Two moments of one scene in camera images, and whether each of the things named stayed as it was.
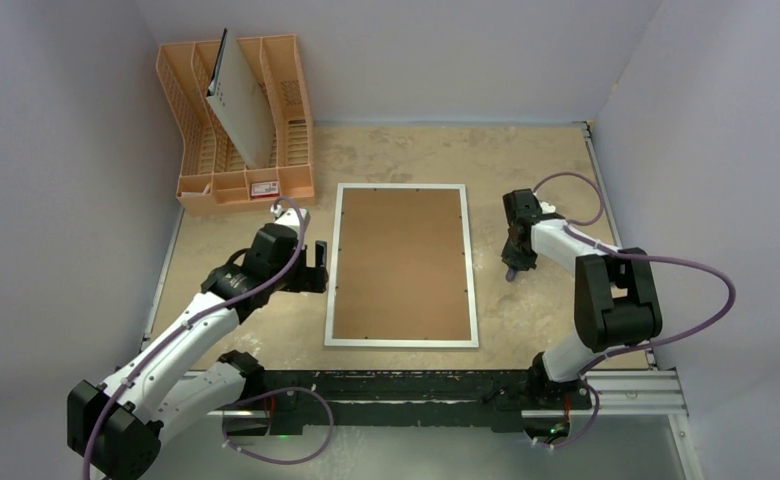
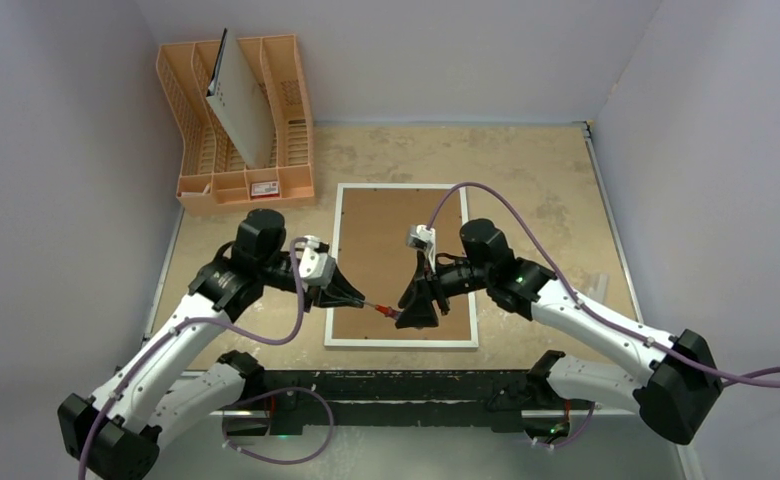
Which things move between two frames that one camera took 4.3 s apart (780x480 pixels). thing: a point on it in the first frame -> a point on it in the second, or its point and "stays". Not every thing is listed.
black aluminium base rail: x=391 y=401 stays
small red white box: x=265 y=189 stays
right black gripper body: x=518 y=250 -> x=426 y=283
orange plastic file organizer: x=213 y=171 stays
